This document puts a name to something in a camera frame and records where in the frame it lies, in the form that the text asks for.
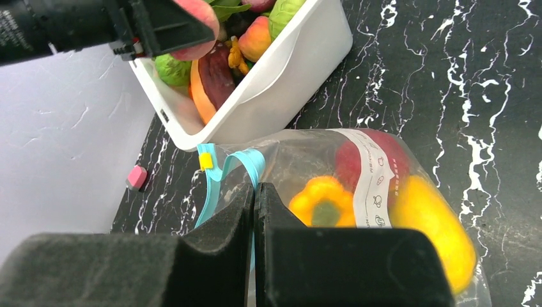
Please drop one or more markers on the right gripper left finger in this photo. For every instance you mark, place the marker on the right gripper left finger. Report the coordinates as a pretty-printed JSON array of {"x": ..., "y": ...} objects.
[{"x": 209, "y": 266}]

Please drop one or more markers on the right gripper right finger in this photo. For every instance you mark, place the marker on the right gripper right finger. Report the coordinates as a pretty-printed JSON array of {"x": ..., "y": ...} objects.
[{"x": 298, "y": 265}]

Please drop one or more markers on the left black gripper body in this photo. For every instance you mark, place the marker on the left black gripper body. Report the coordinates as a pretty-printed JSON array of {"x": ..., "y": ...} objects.
[{"x": 39, "y": 29}]

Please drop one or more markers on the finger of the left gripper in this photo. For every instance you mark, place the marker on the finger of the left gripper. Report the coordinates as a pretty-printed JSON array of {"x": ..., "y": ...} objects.
[{"x": 157, "y": 26}]

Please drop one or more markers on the small green lime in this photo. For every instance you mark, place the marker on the small green lime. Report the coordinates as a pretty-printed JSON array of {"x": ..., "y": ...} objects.
[{"x": 172, "y": 71}]

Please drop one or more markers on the yellow bell pepper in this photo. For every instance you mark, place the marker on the yellow bell pepper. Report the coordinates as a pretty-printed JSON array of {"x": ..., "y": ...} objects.
[{"x": 324, "y": 202}]

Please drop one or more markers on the clear zip top bag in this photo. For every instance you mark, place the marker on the clear zip top bag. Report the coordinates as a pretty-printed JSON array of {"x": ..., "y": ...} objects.
[{"x": 289, "y": 159}]

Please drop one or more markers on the red tomato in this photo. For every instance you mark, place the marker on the red tomato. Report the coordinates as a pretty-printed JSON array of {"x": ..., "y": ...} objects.
[{"x": 383, "y": 156}]

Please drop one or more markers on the yellow mango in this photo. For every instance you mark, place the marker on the yellow mango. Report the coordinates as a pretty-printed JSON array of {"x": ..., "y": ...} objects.
[{"x": 420, "y": 206}]

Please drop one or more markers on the pink peach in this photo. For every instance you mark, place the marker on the pink peach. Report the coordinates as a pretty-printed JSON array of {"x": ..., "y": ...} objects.
[{"x": 201, "y": 40}]

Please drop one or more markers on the raw red meat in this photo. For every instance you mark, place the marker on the raw red meat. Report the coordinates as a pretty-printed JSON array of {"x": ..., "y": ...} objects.
[{"x": 216, "y": 76}]

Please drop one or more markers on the pink onion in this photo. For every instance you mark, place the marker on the pink onion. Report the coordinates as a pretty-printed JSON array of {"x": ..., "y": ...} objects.
[{"x": 259, "y": 6}]

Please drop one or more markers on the pink eraser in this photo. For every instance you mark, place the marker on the pink eraser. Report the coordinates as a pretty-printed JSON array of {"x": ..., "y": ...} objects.
[{"x": 136, "y": 178}]

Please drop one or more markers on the light green cabbage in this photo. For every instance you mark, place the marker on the light green cabbage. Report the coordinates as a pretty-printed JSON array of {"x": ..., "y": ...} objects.
[{"x": 281, "y": 14}]

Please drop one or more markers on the white plastic bin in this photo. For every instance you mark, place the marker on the white plastic bin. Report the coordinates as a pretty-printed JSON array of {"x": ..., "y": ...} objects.
[{"x": 310, "y": 47}]

